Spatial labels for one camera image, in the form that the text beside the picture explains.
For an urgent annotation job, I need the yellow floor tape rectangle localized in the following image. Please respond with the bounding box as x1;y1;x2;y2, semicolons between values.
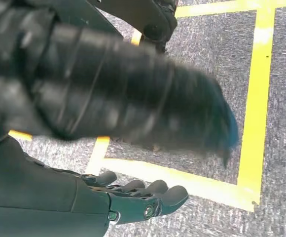
8;0;286;213

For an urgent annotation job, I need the black robot leg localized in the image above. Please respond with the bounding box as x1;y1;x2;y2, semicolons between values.
59;0;179;54

